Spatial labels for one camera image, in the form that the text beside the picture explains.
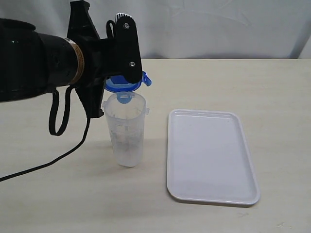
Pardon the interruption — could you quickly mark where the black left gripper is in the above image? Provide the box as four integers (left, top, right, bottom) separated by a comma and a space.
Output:
67, 0, 142, 118

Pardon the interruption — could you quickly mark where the blue plastic lid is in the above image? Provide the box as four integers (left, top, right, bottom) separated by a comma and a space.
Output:
105, 71, 152, 104

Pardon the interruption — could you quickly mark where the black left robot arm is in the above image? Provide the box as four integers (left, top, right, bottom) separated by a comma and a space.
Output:
0, 0, 142, 118

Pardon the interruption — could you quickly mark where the clear plastic tall container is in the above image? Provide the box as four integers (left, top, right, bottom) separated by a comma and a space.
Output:
103, 92, 149, 167

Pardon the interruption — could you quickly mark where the white backdrop curtain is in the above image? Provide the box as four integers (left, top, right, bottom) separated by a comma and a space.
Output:
0, 0, 311, 60

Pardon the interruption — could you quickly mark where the white rectangular tray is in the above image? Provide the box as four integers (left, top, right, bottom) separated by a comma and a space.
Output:
167, 109, 260, 206

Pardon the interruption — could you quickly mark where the black cable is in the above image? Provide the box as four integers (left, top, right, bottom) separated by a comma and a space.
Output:
0, 20, 117, 182

